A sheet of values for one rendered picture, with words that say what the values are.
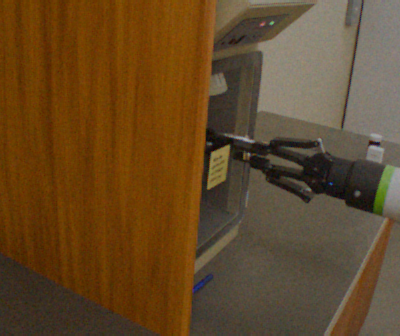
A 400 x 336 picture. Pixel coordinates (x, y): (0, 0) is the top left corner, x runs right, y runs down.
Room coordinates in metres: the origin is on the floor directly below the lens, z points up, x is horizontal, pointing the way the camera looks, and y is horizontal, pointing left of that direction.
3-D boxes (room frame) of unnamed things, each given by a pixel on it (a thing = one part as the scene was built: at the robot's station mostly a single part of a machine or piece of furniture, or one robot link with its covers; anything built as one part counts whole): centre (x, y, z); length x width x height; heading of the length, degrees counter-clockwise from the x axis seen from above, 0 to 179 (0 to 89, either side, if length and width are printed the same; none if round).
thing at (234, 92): (0.91, -0.03, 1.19); 0.30 x 0.01 x 0.40; 151
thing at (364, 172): (0.83, -0.30, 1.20); 0.12 x 0.06 x 0.09; 151
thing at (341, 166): (0.86, -0.24, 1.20); 0.09 x 0.07 x 0.08; 61
